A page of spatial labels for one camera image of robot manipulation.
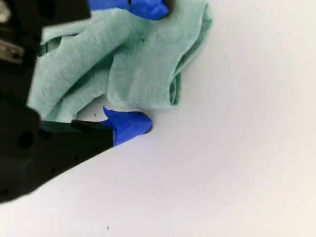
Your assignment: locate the green t-shirt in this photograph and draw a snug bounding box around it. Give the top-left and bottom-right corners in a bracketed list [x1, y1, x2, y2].
[28, 0, 214, 123]

